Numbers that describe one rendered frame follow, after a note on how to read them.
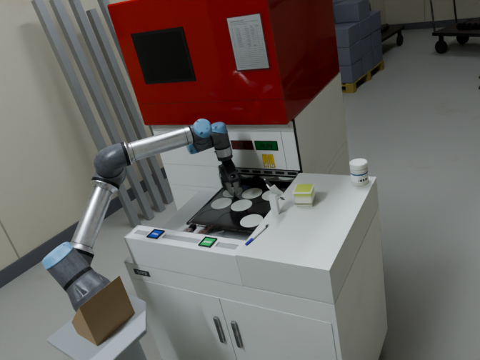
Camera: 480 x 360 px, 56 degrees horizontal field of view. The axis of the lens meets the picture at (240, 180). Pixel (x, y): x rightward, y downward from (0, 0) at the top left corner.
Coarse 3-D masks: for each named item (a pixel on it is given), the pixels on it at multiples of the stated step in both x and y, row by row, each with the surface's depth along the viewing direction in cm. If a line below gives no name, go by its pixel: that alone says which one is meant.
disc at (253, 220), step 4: (248, 216) 194; (252, 216) 193; (256, 216) 193; (260, 216) 192; (244, 220) 192; (248, 220) 191; (252, 220) 191; (256, 220) 190; (260, 220) 189; (244, 224) 189; (248, 224) 188; (252, 224) 188; (256, 224) 187
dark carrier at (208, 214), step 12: (264, 192) 210; (252, 204) 202; (264, 204) 200; (204, 216) 202; (216, 216) 200; (228, 216) 198; (240, 216) 195; (264, 216) 191; (240, 228) 187; (252, 228) 185
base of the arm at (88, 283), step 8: (80, 272) 155; (88, 272) 156; (96, 272) 160; (72, 280) 153; (80, 280) 153; (88, 280) 154; (96, 280) 155; (104, 280) 157; (64, 288) 155; (72, 288) 153; (80, 288) 152; (88, 288) 152; (96, 288) 153; (72, 296) 153; (80, 296) 152; (88, 296) 151; (72, 304) 154; (80, 304) 151
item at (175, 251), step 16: (128, 240) 188; (144, 240) 182; (160, 240) 180; (176, 240) 178; (192, 240) 176; (224, 240) 171; (240, 240) 168; (144, 256) 188; (160, 256) 183; (176, 256) 177; (192, 256) 172; (208, 256) 168; (224, 256) 164; (192, 272) 177; (208, 272) 173; (224, 272) 168
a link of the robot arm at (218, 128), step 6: (216, 126) 195; (222, 126) 195; (216, 132) 195; (222, 132) 195; (216, 138) 196; (222, 138) 197; (228, 138) 199; (216, 144) 197; (222, 144) 198; (228, 144) 199
